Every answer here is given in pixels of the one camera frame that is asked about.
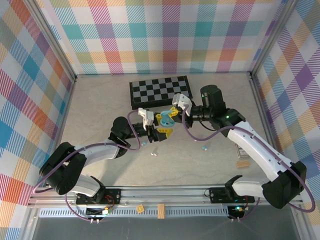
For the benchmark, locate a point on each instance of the striped wooden block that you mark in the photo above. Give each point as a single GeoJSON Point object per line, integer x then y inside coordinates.
{"type": "Point", "coordinates": [161, 211]}
{"type": "Point", "coordinates": [243, 164]}

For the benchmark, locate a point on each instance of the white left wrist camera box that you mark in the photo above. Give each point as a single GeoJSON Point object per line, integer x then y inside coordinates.
{"type": "Point", "coordinates": [147, 118]}

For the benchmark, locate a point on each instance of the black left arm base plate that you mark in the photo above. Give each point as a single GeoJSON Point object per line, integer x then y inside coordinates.
{"type": "Point", "coordinates": [112, 196]}

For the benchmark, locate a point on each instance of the aluminium frame post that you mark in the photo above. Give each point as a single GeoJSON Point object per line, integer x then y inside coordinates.
{"type": "Point", "coordinates": [271, 37]}
{"type": "Point", "coordinates": [51, 37]}

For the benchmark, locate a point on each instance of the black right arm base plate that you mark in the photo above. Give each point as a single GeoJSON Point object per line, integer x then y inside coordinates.
{"type": "Point", "coordinates": [217, 195]}

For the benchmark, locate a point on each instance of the black controller circuit board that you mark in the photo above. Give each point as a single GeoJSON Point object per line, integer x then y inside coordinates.
{"type": "Point", "coordinates": [236, 212]}
{"type": "Point", "coordinates": [95, 212]}

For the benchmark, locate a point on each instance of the black folding chessboard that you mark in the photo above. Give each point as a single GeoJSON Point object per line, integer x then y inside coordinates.
{"type": "Point", "coordinates": [155, 91]}

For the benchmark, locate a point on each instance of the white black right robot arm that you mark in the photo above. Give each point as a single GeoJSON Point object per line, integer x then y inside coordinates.
{"type": "Point", "coordinates": [250, 142]}

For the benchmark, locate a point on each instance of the blue earbud charging case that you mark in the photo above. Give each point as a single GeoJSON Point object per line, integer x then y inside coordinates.
{"type": "Point", "coordinates": [167, 120]}

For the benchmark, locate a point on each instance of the aluminium table side rail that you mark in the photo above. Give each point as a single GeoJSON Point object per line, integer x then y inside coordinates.
{"type": "Point", "coordinates": [65, 112]}
{"type": "Point", "coordinates": [263, 112]}

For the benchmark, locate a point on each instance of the long aluminium base rail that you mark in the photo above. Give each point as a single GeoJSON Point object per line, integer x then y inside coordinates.
{"type": "Point", "coordinates": [162, 193]}

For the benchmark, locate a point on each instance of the blue bean earbud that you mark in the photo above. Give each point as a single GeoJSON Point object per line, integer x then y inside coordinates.
{"type": "Point", "coordinates": [204, 148]}
{"type": "Point", "coordinates": [143, 144]}

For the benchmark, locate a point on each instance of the wooden letter cube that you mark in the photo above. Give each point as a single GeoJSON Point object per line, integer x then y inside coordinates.
{"type": "Point", "coordinates": [140, 209]}

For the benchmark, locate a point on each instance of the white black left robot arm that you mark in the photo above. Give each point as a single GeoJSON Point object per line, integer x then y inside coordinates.
{"type": "Point", "coordinates": [100, 150]}

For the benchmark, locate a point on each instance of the white stem earbud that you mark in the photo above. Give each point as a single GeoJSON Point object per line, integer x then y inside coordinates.
{"type": "Point", "coordinates": [153, 154]}

